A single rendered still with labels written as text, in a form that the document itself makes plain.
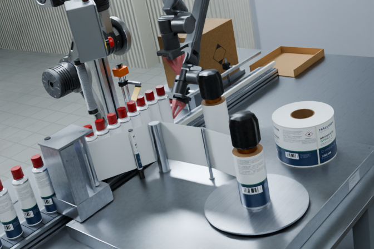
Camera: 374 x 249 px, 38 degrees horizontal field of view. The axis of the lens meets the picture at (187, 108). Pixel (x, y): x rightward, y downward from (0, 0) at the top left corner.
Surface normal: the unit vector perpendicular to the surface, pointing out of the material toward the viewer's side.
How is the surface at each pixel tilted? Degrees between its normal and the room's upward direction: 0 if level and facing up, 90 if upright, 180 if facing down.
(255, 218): 0
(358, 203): 0
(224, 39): 90
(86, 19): 90
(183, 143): 90
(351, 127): 0
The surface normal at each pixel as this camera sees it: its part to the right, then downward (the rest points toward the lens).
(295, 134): -0.40, 0.44
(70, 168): 0.75, 0.13
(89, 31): 0.25, 0.34
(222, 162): -0.72, 0.40
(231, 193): -0.18, -0.90
